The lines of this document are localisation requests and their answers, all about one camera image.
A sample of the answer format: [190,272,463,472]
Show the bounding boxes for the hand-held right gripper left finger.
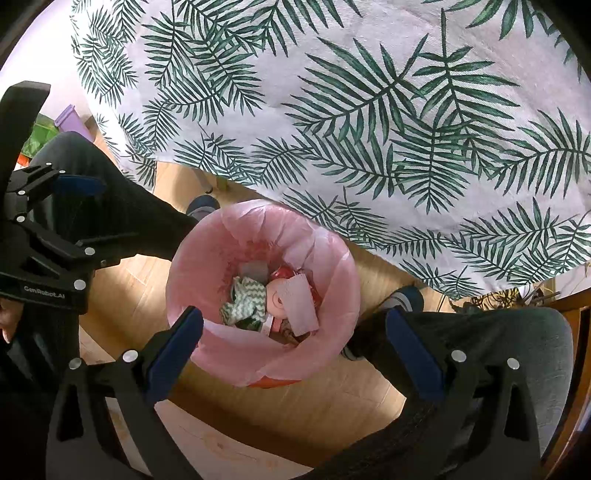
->
[46,305,205,480]

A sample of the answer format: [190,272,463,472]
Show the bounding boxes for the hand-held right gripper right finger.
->
[385,307,541,480]

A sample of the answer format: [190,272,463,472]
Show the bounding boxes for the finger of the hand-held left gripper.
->
[7,165,106,224]
[16,219,139,291]

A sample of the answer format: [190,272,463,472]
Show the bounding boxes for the green zigzag cloth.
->
[219,276,269,330]

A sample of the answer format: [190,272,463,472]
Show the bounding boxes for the pink round toy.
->
[261,279,296,324]

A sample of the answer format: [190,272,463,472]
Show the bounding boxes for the bin with pink liner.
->
[165,199,361,388]

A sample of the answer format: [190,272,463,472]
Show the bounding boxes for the person's left hand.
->
[0,298,22,343]

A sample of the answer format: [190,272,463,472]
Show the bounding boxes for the green printed bag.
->
[23,113,61,158]

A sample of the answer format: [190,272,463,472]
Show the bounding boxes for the person's left leg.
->
[28,131,200,269]

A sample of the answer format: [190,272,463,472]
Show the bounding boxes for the purple plastic bin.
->
[54,104,91,140]

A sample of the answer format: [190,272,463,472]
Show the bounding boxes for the dark blue shoe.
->
[186,195,221,222]
[342,286,424,363]

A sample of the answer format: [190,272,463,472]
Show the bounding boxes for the wooden side cabinet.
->
[551,295,591,462]

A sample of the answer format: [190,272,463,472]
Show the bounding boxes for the leaf print tablecloth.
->
[69,0,591,301]

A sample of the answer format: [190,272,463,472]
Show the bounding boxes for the tangled cables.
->
[462,287,562,315]

